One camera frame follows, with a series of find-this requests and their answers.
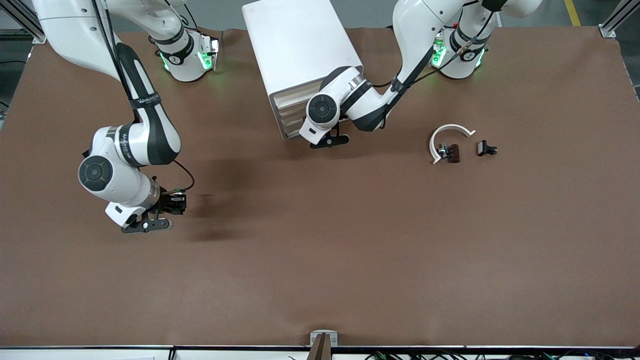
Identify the white plastic drawer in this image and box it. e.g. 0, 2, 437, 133
280, 125, 313, 140

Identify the white drawer cabinet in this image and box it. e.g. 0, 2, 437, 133
242, 0, 365, 141

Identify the brown table mat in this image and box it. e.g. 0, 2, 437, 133
0, 26, 640, 348

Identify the white table edge rail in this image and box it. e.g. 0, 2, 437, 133
0, 345, 640, 360

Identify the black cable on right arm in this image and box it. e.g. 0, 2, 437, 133
90, 0, 142, 125

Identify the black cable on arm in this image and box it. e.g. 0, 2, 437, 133
90, 0, 142, 125
372, 15, 501, 131

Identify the grey metal clamp bracket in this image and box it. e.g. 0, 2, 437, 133
310, 330, 339, 347

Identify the brown camera post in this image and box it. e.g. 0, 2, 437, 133
307, 333, 332, 360

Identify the aluminium frame post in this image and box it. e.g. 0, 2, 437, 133
598, 0, 640, 39
0, 0, 47, 45

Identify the black cable bundle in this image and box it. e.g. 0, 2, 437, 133
362, 351, 640, 360

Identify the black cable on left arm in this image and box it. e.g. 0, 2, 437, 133
372, 15, 501, 131

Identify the white half-ring pipe clamp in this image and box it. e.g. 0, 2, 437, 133
429, 123, 476, 165

